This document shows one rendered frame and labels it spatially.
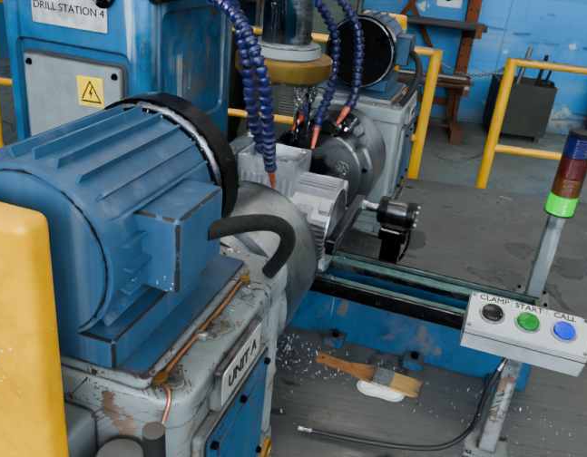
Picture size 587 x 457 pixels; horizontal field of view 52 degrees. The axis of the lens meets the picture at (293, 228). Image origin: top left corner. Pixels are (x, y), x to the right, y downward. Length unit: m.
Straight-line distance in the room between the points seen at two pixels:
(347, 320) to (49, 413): 0.80
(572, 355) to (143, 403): 0.60
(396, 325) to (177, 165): 0.72
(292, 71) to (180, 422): 0.68
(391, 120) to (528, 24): 4.79
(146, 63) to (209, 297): 0.53
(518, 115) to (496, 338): 5.08
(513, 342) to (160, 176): 0.57
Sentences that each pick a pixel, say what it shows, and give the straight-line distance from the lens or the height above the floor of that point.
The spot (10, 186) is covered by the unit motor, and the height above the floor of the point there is 1.34.
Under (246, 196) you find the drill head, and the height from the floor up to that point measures 1.16.
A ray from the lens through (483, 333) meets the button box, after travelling 0.93.
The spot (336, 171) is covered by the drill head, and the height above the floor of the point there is 1.06.
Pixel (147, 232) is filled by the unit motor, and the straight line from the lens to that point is 0.53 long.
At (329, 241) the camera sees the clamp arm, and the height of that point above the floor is 1.03.
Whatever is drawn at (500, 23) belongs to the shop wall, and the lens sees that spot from 6.26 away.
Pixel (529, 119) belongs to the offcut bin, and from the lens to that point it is 5.98.
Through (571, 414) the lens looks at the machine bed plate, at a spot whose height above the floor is 0.80.
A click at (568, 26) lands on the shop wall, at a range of 6.40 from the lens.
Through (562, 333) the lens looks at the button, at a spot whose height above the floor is 1.07.
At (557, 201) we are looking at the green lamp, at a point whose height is 1.06.
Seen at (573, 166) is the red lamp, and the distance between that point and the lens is 1.43.
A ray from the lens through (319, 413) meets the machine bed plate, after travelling 1.10.
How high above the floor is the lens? 1.54
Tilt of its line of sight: 26 degrees down
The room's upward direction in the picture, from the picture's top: 6 degrees clockwise
